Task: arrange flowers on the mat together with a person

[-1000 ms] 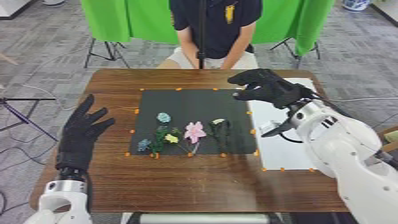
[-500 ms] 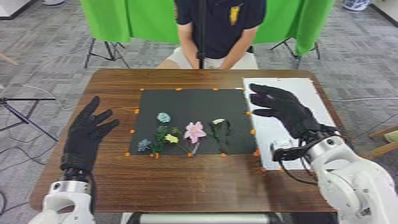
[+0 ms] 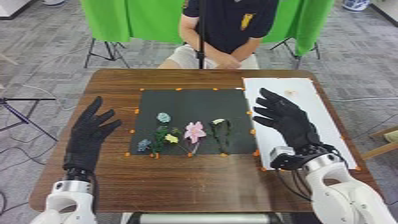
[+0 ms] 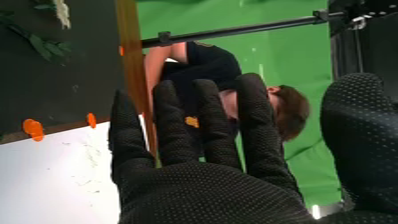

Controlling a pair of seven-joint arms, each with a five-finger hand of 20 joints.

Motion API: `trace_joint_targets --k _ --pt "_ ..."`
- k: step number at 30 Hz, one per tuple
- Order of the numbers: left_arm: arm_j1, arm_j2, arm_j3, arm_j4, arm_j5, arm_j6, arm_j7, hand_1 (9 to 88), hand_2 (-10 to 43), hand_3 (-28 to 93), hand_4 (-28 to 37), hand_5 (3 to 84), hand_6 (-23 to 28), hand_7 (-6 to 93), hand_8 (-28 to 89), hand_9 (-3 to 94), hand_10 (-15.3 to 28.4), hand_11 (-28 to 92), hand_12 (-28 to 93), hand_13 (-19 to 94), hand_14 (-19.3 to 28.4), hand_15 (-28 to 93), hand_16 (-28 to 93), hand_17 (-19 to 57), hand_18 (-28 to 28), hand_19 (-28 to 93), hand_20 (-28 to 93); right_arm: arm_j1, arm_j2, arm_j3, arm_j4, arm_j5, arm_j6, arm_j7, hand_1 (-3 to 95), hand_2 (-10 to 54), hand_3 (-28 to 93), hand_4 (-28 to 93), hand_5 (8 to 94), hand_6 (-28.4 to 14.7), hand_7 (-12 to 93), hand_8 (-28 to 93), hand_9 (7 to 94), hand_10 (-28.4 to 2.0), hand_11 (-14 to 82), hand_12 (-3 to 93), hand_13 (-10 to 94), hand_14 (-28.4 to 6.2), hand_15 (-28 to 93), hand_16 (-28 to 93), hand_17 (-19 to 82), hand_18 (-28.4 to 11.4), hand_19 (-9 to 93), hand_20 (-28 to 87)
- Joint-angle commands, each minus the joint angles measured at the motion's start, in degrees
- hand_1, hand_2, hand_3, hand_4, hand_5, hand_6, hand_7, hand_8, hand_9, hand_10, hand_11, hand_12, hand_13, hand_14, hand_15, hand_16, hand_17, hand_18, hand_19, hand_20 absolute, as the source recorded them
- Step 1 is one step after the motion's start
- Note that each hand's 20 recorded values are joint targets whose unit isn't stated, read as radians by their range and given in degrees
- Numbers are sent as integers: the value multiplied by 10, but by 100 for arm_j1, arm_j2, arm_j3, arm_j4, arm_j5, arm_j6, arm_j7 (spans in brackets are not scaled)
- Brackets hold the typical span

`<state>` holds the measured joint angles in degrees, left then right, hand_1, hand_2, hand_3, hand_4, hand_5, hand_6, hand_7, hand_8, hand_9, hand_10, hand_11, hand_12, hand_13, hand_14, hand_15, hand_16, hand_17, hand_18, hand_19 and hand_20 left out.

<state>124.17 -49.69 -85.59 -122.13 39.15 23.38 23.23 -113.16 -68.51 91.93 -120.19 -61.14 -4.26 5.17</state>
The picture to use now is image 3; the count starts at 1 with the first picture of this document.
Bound black tripod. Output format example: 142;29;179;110
0;96;62;143

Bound green sprig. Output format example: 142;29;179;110
149;125;172;156

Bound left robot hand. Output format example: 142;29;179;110
62;96;124;172

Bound black stand pole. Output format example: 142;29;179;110
195;0;207;70

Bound teal flower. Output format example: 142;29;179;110
154;112;174;125

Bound yellow flower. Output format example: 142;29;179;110
163;133;195;157

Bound person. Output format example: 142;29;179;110
156;0;280;71

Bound black cable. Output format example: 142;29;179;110
273;168;314;203

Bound wooden chair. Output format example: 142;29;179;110
358;125;398;162

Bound white sheet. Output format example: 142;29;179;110
241;76;362;172

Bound black cloth stand legs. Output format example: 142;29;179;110
268;36;323;70
81;37;131;70

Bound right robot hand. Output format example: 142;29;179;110
250;87;325;152

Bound blue flower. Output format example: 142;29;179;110
135;138;154;153

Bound pink flower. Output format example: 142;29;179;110
181;121;207;155

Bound dark mat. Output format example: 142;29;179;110
128;88;259;157

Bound pale grey bar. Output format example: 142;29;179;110
120;211;286;224

